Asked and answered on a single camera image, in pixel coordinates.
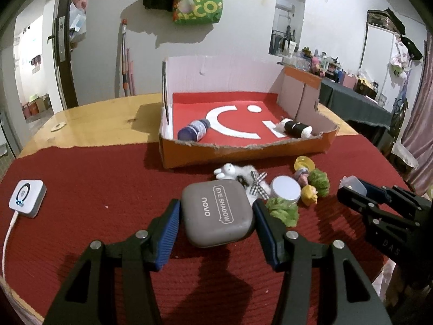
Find green scrunchie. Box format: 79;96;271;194
307;169;330;197
266;197;299;228

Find clear plastic small box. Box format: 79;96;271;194
338;175;367;196

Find white round tin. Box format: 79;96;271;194
270;175;301;203

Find yellow pink doll figure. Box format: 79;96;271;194
294;168;318;206

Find white fluffy bunny hair clip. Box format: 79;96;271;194
214;163;271;205

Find grey eye shadow case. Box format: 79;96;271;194
181;180;254;248

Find yellow bottle cap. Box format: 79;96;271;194
294;155;316;171

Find dark blue ink bottle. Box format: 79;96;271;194
178;118;211;142

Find white black socks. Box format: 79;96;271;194
275;118;313;139

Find pink curtain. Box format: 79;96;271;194
402;32;433;195

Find dark cloth side table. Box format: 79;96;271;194
319;78;391;129

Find red knitted table cloth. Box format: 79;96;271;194
1;135;404;324

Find white square charger device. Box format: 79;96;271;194
9;180;47;218

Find orange cardboard box tray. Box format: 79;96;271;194
159;56;339;169

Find white wardrobe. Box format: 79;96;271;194
358;8;424;112

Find small tag on table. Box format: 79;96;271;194
51;122;66;132

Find green tote bag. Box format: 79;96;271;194
172;0;223;26

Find white charger cable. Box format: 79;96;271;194
1;209;18;282

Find wall mirror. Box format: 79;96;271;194
269;0;305;57

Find mop handle pole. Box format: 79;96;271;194
121;19;131;97

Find black door frame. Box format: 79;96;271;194
52;0;78;109

